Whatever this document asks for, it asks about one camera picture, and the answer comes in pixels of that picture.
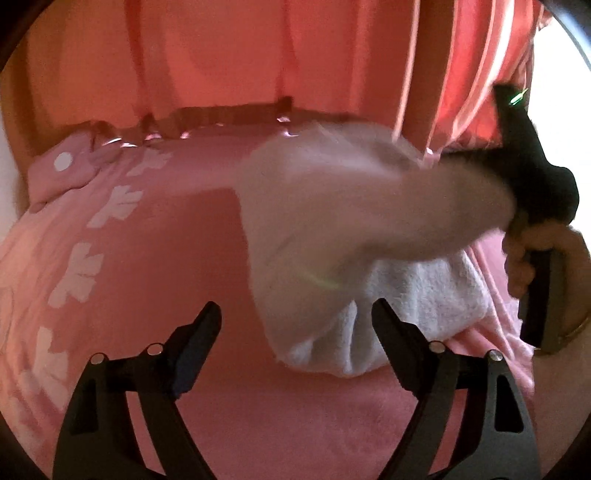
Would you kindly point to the orange curtain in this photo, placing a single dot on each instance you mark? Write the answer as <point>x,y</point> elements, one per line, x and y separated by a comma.
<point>231,55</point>

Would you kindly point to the pink blanket with white flowers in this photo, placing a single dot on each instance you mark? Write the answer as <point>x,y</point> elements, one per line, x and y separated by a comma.
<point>161,254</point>

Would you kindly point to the red striped curtain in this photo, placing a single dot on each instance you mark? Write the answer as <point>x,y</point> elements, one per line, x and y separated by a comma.
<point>466,69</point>

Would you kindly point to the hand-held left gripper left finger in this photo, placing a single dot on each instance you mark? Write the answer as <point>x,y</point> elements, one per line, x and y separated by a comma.
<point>184,369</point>

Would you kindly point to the white sweater with black hearts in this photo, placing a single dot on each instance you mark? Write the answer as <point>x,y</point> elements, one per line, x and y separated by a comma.
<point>323,207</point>

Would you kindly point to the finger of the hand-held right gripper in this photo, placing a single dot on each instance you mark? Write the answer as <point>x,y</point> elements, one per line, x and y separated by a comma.
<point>475,167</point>

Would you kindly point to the shiny pink satin cloth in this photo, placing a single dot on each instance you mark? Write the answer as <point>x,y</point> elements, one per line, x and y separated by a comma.
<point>184,131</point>

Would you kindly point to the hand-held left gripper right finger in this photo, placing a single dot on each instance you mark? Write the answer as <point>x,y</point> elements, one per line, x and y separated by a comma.
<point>397,341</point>

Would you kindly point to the person's right hand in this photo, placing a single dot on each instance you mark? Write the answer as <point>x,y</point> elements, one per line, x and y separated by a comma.
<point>515,267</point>

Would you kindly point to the pink pillow with white dot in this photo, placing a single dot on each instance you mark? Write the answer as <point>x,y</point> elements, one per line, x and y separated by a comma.
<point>74,182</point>

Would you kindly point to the person's right forearm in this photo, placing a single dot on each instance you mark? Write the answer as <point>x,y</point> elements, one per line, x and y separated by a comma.
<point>558,397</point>

